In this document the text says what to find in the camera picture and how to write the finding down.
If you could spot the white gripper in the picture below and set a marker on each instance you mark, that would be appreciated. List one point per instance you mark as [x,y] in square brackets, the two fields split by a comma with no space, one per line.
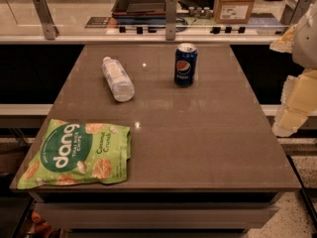
[306,44]

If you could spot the clear plastic water bottle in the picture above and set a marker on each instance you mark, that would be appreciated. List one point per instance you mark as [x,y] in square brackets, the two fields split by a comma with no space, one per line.
[119,82]

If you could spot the cardboard box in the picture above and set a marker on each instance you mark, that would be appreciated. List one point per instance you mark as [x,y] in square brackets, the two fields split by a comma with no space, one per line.
[232,11]

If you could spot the blue Pepsi can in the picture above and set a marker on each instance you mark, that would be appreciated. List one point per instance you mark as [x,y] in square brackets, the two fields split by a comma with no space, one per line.
[185,64]

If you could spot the dark tray bin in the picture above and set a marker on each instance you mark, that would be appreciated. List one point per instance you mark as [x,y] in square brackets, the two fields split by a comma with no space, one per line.
[138,8]

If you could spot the green Dang chips bag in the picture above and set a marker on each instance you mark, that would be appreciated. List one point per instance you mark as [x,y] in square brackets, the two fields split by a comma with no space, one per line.
[72,154]

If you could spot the orange object under table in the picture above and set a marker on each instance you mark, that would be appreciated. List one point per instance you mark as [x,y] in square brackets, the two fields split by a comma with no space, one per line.
[41,227]

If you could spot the right metal bracket post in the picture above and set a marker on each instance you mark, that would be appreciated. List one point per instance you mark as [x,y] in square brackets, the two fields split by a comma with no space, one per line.
[294,10]

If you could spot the metal bracket post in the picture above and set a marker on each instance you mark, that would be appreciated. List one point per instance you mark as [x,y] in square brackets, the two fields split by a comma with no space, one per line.
[294,10]
[170,19]
[49,27]

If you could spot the middle metal bracket post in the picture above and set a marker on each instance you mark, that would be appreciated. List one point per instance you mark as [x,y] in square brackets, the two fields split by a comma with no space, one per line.
[170,19]

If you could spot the left metal bracket post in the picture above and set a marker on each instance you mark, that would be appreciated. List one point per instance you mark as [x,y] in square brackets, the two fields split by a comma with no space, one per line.
[49,27]

